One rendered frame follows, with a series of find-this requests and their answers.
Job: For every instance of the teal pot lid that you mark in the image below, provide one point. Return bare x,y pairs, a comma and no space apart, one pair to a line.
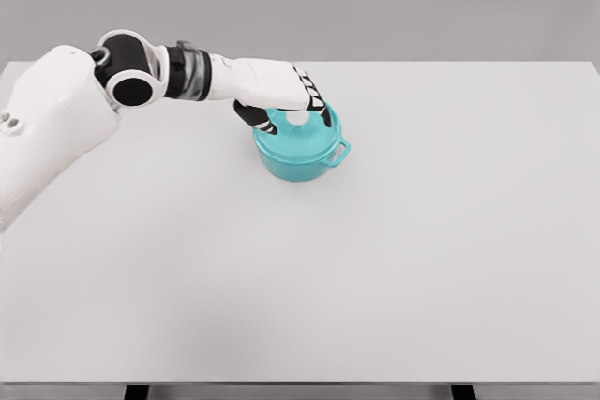
304,140

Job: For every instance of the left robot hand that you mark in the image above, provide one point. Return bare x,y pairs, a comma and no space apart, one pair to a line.
274,84

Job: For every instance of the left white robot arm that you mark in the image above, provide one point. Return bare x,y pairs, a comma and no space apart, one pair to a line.
56,119

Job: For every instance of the teal pot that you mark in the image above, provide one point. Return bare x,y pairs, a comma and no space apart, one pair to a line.
300,168

